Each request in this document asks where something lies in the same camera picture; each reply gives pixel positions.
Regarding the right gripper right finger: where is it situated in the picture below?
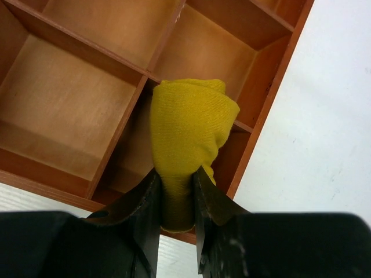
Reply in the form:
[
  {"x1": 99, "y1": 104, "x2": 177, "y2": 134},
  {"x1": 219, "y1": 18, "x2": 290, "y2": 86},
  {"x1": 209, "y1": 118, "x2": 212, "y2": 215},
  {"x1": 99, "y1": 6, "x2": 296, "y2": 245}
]
[{"x1": 192, "y1": 168, "x2": 370, "y2": 277}]

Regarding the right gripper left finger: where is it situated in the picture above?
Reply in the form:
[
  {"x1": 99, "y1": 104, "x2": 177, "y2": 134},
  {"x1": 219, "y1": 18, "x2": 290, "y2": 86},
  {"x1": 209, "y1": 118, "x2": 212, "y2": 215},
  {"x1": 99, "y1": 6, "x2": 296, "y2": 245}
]
[{"x1": 1, "y1": 170, "x2": 161, "y2": 277}]

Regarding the yellow bear sock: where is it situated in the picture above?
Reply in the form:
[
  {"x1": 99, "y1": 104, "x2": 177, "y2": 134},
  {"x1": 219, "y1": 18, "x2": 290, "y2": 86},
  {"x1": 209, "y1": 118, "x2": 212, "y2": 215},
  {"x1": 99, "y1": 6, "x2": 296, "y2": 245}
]
[{"x1": 150, "y1": 79, "x2": 240, "y2": 233}]

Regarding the orange compartment tray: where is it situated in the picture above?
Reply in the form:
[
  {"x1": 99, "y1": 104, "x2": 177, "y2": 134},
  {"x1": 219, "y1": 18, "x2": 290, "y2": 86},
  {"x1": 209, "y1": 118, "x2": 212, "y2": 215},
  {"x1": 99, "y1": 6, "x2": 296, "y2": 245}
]
[{"x1": 0, "y1": 0, "x2": 316, "y2": 246}]

